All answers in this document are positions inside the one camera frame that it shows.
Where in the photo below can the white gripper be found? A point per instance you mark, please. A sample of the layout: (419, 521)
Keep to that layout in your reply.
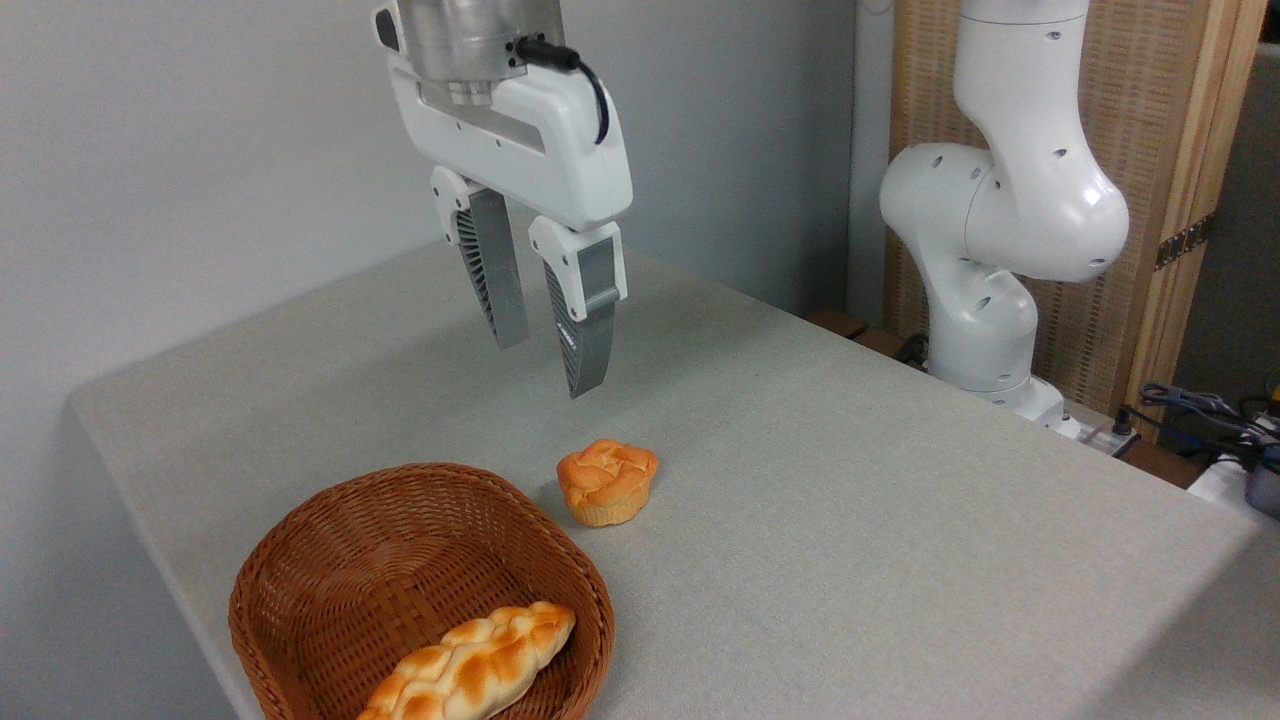
(560, 160)

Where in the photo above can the round bread roll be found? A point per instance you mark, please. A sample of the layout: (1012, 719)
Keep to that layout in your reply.
(606, 480)

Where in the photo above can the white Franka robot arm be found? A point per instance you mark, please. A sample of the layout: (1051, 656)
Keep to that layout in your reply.
(1030, 200)

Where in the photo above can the long braided bread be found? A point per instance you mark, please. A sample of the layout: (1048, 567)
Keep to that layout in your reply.
(480, 665)

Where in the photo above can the brown wooden screen foot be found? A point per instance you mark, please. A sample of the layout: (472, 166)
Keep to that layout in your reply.
(838, 322)

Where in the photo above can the brown wicker basket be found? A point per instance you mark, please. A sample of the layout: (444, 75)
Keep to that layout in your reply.
(340, 570)

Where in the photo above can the wooden woven folding screen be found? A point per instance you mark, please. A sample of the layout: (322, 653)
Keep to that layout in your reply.
(1150, 110)

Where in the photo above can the metal screen hinge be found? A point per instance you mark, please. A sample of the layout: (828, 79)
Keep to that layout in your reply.
(1185, 242)

